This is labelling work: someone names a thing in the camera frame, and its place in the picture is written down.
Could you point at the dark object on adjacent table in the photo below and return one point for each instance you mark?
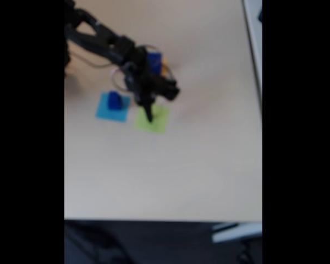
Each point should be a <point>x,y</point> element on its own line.
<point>260,15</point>

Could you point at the orange paper square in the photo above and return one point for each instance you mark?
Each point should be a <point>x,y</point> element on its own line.
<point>165,68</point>

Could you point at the mid-small blue cube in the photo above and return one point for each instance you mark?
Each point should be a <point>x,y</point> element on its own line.
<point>113,96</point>

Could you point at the green paper square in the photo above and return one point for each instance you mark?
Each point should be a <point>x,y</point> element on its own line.
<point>159,125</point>

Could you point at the large blue cube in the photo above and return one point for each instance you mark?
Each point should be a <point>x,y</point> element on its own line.
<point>155,61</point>

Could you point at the light blue paper square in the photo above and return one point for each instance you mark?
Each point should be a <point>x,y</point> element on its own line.
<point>104,114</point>

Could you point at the white table foot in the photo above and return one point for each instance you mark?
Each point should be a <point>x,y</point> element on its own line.
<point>236,232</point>

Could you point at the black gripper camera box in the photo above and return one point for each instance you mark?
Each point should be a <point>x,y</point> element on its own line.
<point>169,86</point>

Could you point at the medium blue cube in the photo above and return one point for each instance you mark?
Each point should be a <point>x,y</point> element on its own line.
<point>115,104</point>

